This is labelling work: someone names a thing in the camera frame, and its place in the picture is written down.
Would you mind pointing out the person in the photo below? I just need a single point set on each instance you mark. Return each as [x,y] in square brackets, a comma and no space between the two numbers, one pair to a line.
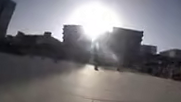
[96,59]

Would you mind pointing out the wide dark block building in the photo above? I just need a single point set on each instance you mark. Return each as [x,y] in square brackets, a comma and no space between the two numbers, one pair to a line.
[126,46]

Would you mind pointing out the low dark building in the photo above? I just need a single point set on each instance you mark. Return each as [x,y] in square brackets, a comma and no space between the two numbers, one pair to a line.
[39,43]

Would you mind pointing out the grey concrete pavement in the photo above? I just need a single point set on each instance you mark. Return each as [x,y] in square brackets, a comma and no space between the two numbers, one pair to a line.
[122,98]

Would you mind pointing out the low flat-roofed building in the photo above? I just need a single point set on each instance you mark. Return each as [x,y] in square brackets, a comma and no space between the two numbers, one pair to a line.
[176,55]

